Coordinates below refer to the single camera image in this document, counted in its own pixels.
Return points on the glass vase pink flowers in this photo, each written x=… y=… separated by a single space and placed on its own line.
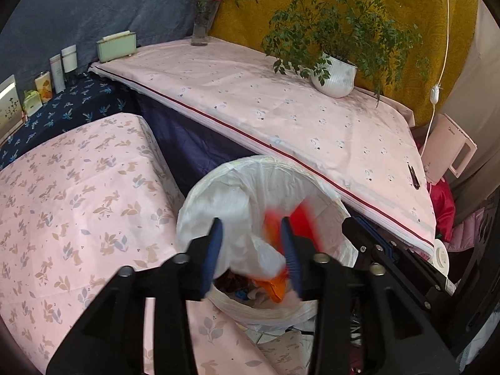
x=205 y=12

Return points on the green leafy plant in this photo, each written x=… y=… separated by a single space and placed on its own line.
x=307 y=36

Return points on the white card box stand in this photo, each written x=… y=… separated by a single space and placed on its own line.
x=11 y=111

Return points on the pink dotted bench cover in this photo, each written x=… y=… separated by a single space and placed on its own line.
x=358 y=144

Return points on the white ceramic plant pot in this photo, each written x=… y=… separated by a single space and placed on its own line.
x=333 y=77

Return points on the white tissue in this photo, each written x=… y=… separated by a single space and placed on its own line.
x=251 y=257

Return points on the small green white packet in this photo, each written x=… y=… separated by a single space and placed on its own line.
x=32 y=102

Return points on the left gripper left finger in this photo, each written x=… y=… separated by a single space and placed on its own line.
x=188 y=275

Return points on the pink floral tablecloth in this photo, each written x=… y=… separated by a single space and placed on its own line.
x=73 y=211

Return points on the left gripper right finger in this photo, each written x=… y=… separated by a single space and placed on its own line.
x=314 y=275

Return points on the tall white tube bottle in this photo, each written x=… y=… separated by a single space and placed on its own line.
x=57 y=73

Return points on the mint green tissue box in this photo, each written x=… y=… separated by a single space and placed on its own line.
x=115 y=46

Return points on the black clip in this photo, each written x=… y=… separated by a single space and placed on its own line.
x=414 y=178

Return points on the yellow mustard cloth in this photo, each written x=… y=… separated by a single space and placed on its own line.
x=447 y=28

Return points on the blue velvet sofa cover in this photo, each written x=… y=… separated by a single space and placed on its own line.
x=39 y=29

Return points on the white cylindrical jar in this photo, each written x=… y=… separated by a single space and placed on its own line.
x=69 y=59

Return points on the red pink clothing pile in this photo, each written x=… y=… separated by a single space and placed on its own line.
x=456 y=238

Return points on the white lined trash bin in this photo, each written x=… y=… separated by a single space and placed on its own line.
x=239 y=192

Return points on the long orange plastic bag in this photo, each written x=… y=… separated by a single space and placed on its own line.
x=275 y=288

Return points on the navy floral cloth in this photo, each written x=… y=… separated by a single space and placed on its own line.
x=91 y=97

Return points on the yellow flower printed box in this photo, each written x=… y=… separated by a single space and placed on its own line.
x=44 y=86

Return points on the pink electric kettle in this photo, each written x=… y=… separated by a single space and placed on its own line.
x=448 y=148

